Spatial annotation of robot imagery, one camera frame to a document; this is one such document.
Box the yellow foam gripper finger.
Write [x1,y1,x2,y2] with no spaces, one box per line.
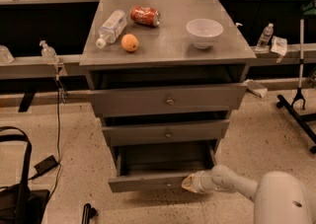
[182,175,198,193]

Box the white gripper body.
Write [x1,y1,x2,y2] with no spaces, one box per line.
[192,171,215,193]

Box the grey bottom drawer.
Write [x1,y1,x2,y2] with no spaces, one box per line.
[109,140,215,192]

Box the grey drawer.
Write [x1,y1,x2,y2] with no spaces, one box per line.
[88,83,247,117]
[109,140,215,192]
[103,119,229,146]

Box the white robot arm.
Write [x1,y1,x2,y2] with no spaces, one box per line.
[182,165,316,224]

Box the grey middle drawer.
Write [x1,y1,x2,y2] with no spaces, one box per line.
[103,119,229,146]

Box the grey top drawer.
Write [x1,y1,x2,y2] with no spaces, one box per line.
[88,83,247,117]

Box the grey wooden drawer cabinet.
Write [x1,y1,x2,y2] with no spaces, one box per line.
[79,0,258,170]

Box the black stand base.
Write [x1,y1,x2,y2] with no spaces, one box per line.
[276,93,316,154]

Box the black power adapter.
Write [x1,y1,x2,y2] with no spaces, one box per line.
[35,155,58,176]

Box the white ceramic bowl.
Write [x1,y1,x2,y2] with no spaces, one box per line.
[187,19,223,49]

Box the orange fruit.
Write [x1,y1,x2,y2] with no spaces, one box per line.
[121,34,139,52]

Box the white paper packet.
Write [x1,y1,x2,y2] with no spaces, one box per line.
[271,36,287,56]

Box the small water bottle on ledge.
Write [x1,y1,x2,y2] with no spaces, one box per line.
[256,23,274,51]

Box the white stand pole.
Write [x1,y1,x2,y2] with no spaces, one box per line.
[290,5,307,111]

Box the red soda can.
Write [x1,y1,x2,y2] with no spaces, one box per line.
[129,6,160,27]

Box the clear plastic water bottle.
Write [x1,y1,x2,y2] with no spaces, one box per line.
[96,10,127,48]

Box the clear hand sanitizer bottle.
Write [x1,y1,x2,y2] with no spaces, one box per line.
[39,40,59,65]

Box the black power cable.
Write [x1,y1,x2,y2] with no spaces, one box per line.
[45,76,64,202]

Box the black bag with strap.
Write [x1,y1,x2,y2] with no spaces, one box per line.
[0,126,51,224]

